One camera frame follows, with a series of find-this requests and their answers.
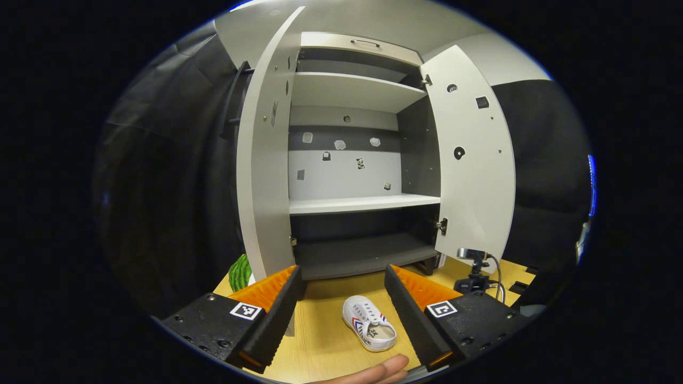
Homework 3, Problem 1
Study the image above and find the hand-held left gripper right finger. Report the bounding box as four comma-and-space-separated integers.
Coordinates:
384, 264, 529, 373

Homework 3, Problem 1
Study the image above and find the white canvas shoe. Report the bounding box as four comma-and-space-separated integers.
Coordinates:
342, 295, 398, 353

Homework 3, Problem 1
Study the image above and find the white cabinet door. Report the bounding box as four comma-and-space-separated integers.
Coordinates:
236, 6, 306, 282
420, 45, 517, 262

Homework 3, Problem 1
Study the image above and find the black camera on small tripod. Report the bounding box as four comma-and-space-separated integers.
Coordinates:
456, 247, 505, 294

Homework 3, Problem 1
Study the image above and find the black door handle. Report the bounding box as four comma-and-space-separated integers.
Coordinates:
221, 60, 251, 140

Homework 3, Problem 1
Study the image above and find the white shoe cabinet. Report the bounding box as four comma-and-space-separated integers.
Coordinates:
236, 6, 517, 282

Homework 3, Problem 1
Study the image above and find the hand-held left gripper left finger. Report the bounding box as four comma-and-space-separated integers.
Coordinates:
160, 265, 306, 374

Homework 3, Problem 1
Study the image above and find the watermelon slice toy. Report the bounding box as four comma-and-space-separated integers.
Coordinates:
228, 254, 254, 293

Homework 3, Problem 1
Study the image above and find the white cabinet drawer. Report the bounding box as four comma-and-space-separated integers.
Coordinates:
300, 32, 423, 67

